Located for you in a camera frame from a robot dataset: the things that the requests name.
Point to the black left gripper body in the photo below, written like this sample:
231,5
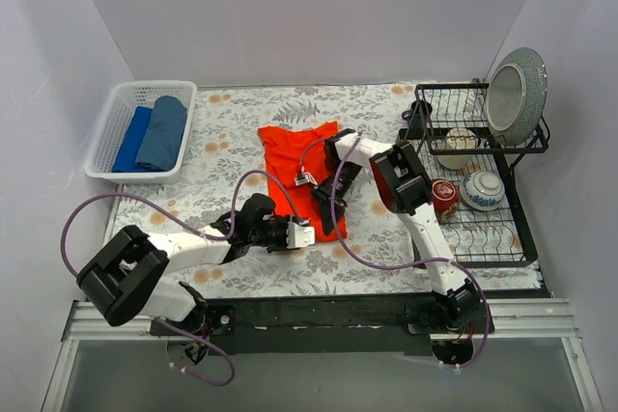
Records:
278,232

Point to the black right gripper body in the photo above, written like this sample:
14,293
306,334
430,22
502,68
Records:
328,191

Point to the orange t shirt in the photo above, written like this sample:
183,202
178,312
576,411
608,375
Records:
283,150

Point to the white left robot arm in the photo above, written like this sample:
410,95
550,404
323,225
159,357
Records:
128,276

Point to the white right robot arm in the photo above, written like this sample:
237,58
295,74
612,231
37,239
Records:
405,190

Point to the floral patterned table cloth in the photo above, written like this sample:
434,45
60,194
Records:
224,163

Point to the black cup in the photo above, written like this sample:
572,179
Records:
418,114

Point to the red bowl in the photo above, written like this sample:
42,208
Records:
446,199

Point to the white blue patterned bowl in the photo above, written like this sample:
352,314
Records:
482,190

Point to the grey blue rolled shirt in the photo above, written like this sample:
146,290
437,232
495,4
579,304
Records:
163,137

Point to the royal blue rolled shirt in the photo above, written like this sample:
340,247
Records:
125,161

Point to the grey patterned plate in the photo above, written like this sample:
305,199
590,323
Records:
516,97

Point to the white plastic basket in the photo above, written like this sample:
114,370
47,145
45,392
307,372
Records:
114,121

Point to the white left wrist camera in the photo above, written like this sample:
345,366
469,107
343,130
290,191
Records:
299,234

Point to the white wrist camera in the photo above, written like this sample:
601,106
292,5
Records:
304,178
299,234

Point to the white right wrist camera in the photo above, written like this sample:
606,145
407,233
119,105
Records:
304,178

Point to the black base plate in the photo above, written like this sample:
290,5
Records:
393,322

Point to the black wire dish rack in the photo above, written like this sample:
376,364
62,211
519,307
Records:
479,239

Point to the aluminium frame rail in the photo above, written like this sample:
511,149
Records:
520,318

